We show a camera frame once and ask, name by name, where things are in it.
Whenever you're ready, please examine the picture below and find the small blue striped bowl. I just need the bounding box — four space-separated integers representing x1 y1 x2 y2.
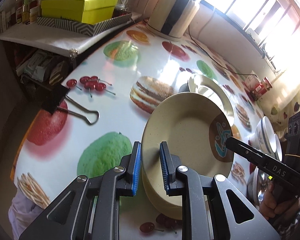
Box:
275 134 283 161

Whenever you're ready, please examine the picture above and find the stainless steel bowl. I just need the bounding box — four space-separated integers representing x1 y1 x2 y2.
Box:
247 167 270 206

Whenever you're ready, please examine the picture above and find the large blue striped bowl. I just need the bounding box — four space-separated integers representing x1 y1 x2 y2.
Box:
249 116 277 157

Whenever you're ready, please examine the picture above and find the large beige fish plate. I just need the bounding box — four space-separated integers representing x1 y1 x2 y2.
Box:
141 92 234 219

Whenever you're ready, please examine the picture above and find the right hand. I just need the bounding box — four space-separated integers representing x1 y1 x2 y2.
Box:
259 182 300 222

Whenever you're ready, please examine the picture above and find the heart patterned curtain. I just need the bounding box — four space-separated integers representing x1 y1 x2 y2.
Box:
260 58 300 141

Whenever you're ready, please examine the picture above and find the red lidded sauce jar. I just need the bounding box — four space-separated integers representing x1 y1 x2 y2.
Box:
250 77 273 101

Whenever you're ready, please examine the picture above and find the white cup behind jar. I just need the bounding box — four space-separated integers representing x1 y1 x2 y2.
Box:
244 71 260 91

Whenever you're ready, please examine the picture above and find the black binder clip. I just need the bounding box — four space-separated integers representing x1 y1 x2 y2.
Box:
41 85 100 126

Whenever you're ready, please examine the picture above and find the fruit print tablecloth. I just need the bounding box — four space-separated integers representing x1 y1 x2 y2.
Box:
8 24 263 239

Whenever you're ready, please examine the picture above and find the white side shelf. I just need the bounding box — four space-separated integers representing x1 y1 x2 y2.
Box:
0 23 128 57

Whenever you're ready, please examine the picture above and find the zigzag patterned tray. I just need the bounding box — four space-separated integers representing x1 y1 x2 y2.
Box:
37 12 132 37

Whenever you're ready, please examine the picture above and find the cream electric kettle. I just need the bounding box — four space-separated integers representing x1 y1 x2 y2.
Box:
146 0 201 41

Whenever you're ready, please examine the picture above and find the lower lime green box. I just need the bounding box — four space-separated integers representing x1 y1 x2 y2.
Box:
41 0 118 24

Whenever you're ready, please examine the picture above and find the black tracker camera box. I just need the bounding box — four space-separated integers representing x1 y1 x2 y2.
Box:
285 111 300 156

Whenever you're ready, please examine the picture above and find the black power cable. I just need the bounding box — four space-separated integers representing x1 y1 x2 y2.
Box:
187 24 258 77

